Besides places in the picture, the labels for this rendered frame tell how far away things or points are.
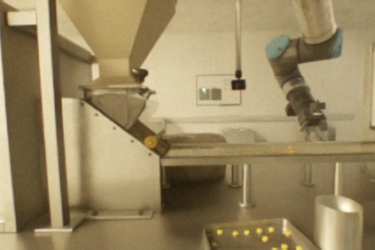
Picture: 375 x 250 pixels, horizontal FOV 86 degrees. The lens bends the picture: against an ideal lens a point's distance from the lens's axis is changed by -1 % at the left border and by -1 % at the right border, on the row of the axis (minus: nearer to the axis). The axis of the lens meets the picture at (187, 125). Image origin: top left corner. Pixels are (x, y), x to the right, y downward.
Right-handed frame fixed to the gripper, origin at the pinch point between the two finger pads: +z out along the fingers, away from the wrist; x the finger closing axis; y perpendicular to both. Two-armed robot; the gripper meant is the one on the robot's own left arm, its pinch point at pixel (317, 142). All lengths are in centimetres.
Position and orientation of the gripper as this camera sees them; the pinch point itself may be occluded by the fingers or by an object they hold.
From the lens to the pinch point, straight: 77.1
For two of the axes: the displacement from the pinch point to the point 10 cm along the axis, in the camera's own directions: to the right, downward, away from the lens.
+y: -0.3, -6.5, -7.6
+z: 0.0, 7.6, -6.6
